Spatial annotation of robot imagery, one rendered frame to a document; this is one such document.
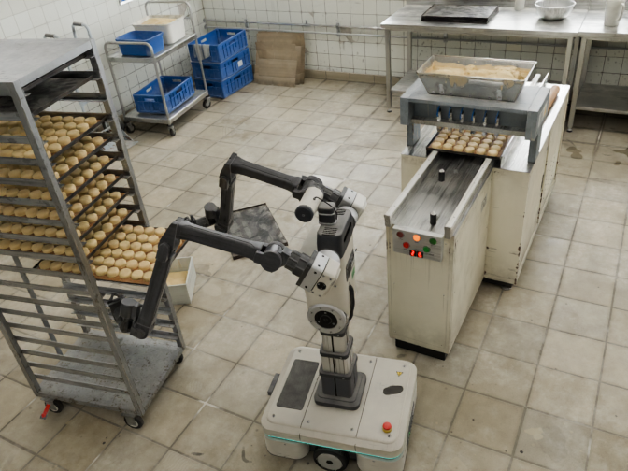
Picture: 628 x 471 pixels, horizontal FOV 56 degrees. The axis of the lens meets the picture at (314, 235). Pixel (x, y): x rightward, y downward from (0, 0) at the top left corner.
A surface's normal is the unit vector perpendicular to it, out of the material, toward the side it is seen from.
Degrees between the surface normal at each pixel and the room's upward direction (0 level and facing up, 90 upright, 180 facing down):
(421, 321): 90
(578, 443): 0
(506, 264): 90
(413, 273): 90
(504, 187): 90
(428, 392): 0
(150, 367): 0
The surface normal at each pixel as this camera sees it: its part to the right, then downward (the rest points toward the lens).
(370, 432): -0.09, -0.82
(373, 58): -0.45, 0.54
